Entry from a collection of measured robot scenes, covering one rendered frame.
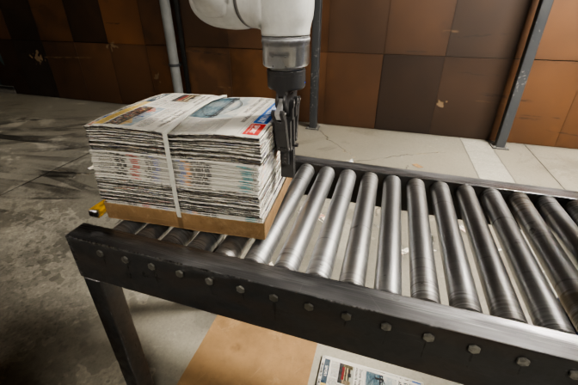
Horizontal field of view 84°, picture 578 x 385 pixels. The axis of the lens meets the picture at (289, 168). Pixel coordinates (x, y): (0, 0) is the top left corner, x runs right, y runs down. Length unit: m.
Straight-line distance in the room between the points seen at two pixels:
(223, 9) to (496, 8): 3.15
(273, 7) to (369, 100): 3.11
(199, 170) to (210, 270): 0.19
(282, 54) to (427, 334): 0.52
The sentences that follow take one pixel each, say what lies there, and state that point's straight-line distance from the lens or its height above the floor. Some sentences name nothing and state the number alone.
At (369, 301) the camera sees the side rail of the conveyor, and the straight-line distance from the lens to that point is 0.60.
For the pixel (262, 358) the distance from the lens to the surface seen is 1.47.
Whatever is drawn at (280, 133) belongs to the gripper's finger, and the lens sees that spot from 0.63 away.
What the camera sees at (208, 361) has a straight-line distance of 1.49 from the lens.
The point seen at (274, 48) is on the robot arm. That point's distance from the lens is 0.60.
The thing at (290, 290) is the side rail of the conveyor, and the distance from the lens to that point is 0.60.
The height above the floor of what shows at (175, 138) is 1.02.
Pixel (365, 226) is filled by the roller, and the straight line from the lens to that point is 0.75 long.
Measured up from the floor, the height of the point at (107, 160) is 0.95.
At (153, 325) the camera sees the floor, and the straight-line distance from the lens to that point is 1.66.
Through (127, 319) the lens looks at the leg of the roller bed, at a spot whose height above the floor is 0.51.
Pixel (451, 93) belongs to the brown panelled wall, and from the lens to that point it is 3.67.
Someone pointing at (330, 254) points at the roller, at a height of 0.79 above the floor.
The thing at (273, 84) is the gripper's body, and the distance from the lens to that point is 0.62.
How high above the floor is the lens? 1.24
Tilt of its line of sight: 27 degrees down
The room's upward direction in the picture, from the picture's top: straight up
